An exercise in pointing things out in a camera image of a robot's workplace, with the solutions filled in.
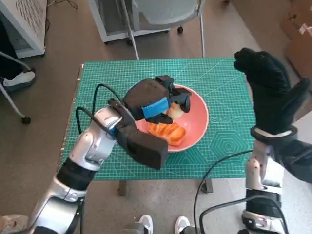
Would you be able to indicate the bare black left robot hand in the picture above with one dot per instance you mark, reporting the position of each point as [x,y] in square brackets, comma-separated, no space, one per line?
[146,95]

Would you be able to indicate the person's white shoe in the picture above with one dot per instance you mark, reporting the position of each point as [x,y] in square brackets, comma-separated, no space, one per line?
[20,79]

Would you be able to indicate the green cutting mat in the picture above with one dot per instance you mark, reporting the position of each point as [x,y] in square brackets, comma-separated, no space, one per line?
[109,73]

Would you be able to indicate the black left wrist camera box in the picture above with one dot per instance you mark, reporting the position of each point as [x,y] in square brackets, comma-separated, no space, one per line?
[143,148]

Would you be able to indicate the brown cardboard box with label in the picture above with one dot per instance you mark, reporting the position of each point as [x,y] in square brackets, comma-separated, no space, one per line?
[295,22]

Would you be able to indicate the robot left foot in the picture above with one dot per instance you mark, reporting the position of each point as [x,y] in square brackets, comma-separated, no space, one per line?
[146,223]

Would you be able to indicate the grey tube chair with caster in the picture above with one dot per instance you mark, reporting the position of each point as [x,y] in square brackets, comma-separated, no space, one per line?
[26,120]

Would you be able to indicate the round toy bread bun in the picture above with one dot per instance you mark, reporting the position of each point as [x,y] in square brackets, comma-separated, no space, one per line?
[176,113]

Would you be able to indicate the grey metal table leg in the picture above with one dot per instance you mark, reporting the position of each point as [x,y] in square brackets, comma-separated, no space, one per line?
[209,186]
[122,187]

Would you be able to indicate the long striped toy bread loaf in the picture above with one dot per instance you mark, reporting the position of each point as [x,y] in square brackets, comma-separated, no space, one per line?
[175,134]

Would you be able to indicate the grey mesh chair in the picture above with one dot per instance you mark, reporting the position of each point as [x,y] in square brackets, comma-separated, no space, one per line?
[170,12]

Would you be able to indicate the white perforated cabinet on castors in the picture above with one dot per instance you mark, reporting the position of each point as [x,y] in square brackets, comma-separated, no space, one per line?
[109,19]

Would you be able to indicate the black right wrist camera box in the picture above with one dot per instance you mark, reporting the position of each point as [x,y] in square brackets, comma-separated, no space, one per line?
[295,158]

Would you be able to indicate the person's leg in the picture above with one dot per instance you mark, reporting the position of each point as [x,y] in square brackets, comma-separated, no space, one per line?
[7,48]

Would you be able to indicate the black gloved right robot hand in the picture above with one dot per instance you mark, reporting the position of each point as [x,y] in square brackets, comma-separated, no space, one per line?
[270,97]

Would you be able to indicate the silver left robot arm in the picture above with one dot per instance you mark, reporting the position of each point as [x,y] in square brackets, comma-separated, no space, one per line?
[97,143]

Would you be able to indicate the pink bowl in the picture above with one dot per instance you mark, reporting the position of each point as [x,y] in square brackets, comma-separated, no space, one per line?
[195,122]

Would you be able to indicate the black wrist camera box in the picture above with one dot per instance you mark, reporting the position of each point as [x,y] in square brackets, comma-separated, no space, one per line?
[143,148]
[295,158]

